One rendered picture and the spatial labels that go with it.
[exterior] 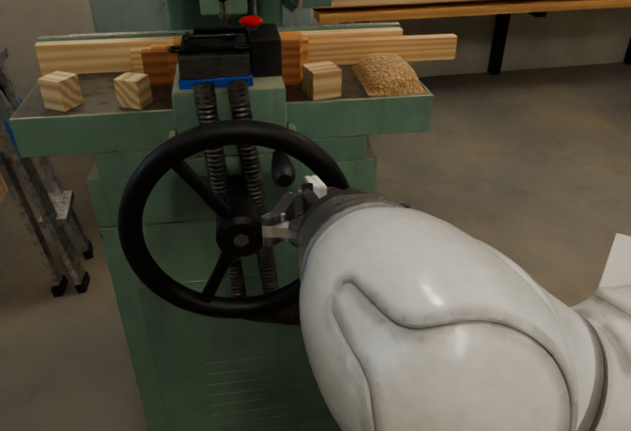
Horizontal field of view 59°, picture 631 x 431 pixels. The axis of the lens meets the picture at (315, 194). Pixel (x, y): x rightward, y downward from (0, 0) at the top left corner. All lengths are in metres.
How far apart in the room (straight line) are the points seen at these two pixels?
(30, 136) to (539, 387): 0.76
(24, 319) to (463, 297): 1.79
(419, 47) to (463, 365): 0.83
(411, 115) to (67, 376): 1.22
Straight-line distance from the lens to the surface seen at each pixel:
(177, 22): 1.13
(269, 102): 0.71
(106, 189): 0.88
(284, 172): 0.58
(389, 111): 0.85
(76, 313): 1.90
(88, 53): 0.99
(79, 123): 0.84
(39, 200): 1.79
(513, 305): 0.21
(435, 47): 1.01
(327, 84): 0.82
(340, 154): 0.86
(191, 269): 0.96
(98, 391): 1.65
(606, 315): 0.34
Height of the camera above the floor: 1.21
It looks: 32 degrees down
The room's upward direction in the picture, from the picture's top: straight up
